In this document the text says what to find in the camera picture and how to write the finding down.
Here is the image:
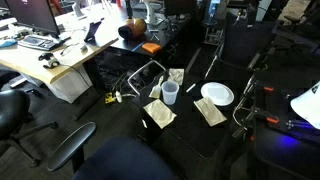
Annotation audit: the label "clear plastic cup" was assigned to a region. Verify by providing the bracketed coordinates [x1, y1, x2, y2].
[161, 80, 180, 106]

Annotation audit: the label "small crumpled brown napkin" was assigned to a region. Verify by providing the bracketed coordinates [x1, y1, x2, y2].
[167, 68, 185, 87]

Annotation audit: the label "large flat brown paper napkin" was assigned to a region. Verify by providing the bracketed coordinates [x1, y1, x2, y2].
[142, 98, 178, 130]

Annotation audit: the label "white power plug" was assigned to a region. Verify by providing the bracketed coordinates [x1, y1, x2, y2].
[114, 90, 124, 104]

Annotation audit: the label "black side table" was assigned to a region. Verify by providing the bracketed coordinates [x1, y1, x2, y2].
[131, 68, 254, 160]

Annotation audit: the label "orange sponge block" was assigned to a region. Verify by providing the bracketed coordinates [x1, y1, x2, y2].
[141, 42, 162, 55]

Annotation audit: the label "dark office desk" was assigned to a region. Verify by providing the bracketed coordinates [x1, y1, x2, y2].
[108, 11, 191, 58]

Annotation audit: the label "folded brown paper napkin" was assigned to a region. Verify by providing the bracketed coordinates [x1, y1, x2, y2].
[193, 96, 228, 128]

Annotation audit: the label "white round plate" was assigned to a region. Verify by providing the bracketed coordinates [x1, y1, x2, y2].
[200, 81, 235, 107]

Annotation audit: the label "white rod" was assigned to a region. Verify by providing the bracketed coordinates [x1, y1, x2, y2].
[203, 42, 220, 80]

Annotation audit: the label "brown orange round object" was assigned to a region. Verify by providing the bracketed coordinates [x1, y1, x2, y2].
[117, 17, 148, 41]

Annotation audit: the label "dark blue office chair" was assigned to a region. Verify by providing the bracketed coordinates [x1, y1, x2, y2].
[46, 121, 178, 180]

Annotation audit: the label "white monitor stand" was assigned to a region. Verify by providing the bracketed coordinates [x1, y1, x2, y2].
[142, 0, 165, 26]

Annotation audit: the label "black monitor with stand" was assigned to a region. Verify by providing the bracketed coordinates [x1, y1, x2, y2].
[163, 0, 198, 18]

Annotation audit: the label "dark tablet stand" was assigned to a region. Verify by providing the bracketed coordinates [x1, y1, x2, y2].
[83, 17, 105, 43]

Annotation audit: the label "black and white controller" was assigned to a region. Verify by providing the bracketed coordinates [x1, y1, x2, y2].
[37, 52, 61, 70]

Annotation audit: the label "white lamp stand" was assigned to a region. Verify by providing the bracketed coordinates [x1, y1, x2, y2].
[71, 0, 87, 20]

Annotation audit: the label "black computer keyboard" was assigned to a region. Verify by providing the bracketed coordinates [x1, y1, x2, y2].
[17, 34, 65, 52]

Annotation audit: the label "wooden office desk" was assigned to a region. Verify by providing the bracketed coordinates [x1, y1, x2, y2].
[0, 2, 120, 104]

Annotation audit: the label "black robot stand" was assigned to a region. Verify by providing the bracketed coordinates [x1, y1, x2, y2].
[229, 126, 320, 180]

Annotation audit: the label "black mesh office chairs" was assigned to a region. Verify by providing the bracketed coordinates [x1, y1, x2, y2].
[269, 0, 320, 56]

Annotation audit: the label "black computer monitor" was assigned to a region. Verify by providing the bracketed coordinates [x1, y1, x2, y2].
[4, 0, 61, 36]

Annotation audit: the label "black office chair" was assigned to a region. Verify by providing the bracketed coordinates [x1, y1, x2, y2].
[0, 88, 60, 169]

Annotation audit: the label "white desk clutter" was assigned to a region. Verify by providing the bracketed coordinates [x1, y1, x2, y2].
[9, 23, 35, 38]

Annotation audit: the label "light blue object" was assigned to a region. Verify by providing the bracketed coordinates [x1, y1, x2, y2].
[0, 38, 18, 49]

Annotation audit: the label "wooden handled paint brush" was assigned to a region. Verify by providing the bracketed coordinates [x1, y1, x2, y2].
[148, 75, 165, 100]

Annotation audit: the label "chrome table handle bar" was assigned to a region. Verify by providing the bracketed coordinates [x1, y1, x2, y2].
[127, 59, 167, 97]

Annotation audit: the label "white cable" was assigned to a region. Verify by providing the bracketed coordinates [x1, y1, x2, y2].
[121, 92, 139, 99]

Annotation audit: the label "grey cable bundle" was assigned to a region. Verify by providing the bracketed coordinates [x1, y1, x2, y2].
[111, 70, 143, 94]

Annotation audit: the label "black clamp with orange handle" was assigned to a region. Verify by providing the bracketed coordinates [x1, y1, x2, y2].
[243, 74, 276, 101]
[233, 108, 280, 139]

